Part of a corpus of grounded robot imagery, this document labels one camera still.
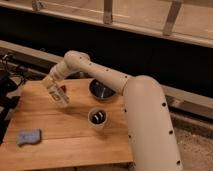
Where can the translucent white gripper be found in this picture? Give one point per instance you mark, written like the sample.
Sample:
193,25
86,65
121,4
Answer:
58,95

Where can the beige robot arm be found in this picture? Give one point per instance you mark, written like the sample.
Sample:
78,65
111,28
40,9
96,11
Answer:
151,133

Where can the dark round bowl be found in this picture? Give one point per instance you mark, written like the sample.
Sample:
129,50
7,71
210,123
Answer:
99,91

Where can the blue sponge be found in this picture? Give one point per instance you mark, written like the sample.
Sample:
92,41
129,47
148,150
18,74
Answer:
29,137

